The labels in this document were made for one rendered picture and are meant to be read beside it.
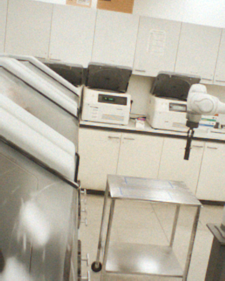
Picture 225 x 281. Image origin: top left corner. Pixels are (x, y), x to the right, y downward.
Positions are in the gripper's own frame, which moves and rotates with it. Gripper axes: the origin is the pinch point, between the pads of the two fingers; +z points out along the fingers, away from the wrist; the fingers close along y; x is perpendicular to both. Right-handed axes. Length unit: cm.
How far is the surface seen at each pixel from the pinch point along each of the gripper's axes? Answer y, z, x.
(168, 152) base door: 222, 54, 38
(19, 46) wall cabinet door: 176, -47, 224
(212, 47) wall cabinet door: 264, -77, 11
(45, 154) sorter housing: -147, -28, 20
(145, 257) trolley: 31, 90, 19
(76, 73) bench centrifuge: 201, -24, 159
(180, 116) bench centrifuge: 225, 9, 31
